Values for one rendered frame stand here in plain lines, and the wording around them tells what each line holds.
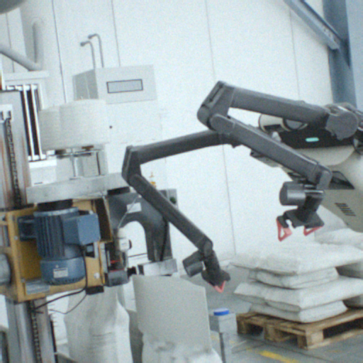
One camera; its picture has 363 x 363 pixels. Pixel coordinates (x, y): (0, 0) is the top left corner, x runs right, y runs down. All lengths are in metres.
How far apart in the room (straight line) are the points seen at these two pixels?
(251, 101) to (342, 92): 6.67
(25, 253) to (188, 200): 4.99
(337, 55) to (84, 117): 6.34
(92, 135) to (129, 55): 4.86
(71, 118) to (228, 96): 0.76
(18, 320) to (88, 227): 0.48
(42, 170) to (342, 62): 4.10
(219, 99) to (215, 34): 5.93
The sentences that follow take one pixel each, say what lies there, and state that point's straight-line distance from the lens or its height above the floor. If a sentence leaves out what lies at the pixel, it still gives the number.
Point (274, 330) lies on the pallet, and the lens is 5.90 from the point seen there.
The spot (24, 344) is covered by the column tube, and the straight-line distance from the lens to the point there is 2.99.
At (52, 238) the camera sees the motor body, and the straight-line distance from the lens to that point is 2.72.
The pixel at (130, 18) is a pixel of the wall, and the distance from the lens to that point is 7.67.
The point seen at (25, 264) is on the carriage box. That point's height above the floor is 1.15.
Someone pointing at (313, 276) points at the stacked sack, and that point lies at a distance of 5.77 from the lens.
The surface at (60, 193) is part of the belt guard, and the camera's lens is 2.69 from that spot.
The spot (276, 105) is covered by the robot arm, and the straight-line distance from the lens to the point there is 2.26.
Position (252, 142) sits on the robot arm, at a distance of 2.26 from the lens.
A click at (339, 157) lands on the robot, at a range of 2.56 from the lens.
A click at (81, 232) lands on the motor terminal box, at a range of 2.67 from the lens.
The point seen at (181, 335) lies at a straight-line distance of 2.71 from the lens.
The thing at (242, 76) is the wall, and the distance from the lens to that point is 8.20.
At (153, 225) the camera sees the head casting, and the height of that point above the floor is 1.20.
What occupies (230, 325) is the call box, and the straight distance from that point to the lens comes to 3.13.
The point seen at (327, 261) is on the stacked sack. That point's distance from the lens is 5.70.
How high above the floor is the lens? 1.53
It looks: 3 degrees down
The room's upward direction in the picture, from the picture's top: 7 degrees counter-clockwise
